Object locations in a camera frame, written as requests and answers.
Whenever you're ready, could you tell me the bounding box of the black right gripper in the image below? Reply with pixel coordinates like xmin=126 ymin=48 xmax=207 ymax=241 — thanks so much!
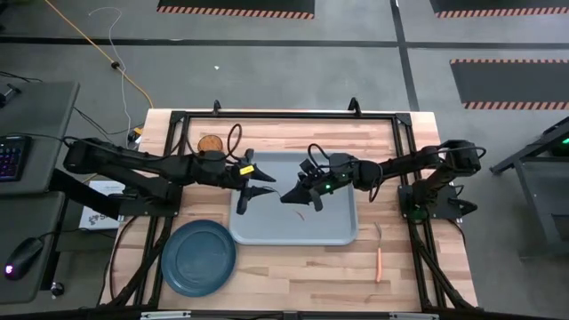
xmin=279 ymin=152 xmax=362 ymax=212

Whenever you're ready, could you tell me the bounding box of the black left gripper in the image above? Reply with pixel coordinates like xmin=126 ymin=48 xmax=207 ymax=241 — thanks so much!
xmin=190 ymin=148 xmax=279 ymax=216

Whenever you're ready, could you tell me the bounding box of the dark blue plate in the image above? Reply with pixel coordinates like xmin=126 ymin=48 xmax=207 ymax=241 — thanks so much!
xmin=160 ymin=219 xmax=237 ymax=298

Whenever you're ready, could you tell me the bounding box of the orange-handled fork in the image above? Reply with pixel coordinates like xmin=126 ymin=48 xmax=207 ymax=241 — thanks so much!
xmin=373 ymin=221 xmax=384 ymax=284

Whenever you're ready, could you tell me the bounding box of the grey plastic tray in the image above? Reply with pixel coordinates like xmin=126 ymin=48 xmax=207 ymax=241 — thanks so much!
xmin=228 ymin=151 xmax=359 ymax=247

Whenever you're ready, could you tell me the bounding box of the brown round coaster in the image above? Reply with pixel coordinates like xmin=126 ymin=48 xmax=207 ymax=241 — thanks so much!
xmin=196 ymin=134 xmax=224 ymax=154

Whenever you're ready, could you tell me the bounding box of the white printed box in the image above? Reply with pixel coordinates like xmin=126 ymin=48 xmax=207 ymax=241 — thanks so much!
xmin=78 ymin=180 xmax=126 ymax=231

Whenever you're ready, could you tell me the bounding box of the black hazard-striped floor mat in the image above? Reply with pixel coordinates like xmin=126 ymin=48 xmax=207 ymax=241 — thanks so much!
xmin=429 ymin=0 xmax=569 ymax=20
xmin=449 ymin=58 xmax=569 ymax=111
xmin=156 ymin=0 xmax=317 ymax=20

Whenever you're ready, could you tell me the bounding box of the grey desk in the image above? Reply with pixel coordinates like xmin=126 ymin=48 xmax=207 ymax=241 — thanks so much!
xmin=0 ymin=80 xmax=81 ymax=306

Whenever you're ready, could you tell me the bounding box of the black metal cart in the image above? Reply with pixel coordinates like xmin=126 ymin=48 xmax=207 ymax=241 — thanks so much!
xmin=489 ymin=116 xmax=569 ymax=260

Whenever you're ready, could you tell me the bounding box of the black computer mouse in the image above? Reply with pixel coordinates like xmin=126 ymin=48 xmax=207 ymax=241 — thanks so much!
xmin=3 ymin=236 xmax=44 ymax=282

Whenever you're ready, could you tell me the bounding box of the backlit black keyboard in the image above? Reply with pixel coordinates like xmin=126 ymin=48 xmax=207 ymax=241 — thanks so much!
xmin=0 ymin=135 xmax=33 ymax=183

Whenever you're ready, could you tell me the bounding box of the black clamp on desk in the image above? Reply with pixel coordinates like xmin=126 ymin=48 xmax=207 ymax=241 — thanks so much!
xmin=0 ymin=83 xmax=22 ymax=108

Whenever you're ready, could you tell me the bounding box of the black aluminium table frame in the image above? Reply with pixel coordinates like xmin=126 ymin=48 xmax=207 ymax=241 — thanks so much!
xmin=100 ymin=97 xmax=479 ymax=313

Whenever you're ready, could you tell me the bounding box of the white floor cable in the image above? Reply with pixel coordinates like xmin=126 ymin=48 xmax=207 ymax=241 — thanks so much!
xmin=87 ymin=6 xmax=133 ymax=137

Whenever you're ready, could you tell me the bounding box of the yellow floor cable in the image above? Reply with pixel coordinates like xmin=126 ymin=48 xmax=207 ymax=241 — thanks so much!
xmin=43 ymin=0 xmax=155 ymax=109

